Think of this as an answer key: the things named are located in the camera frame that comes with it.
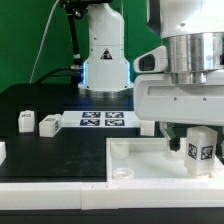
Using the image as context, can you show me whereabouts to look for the white cable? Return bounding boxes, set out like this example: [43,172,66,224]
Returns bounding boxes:
[29,0,63,84]

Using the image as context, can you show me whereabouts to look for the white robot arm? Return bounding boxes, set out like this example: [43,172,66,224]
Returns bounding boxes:
[81,0,224,138]

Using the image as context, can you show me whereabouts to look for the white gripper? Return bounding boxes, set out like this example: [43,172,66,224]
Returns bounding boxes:
[133,70,224,152]

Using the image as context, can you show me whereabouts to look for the white U-shaped fence wall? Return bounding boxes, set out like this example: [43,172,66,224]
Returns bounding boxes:
[0,140,224,211]

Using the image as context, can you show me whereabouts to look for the white marker tag plate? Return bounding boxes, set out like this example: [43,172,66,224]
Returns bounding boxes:
[62,111,140,128]

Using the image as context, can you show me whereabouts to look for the white square tabletop tray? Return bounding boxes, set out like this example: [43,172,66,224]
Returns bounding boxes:
[106,138,224,184]

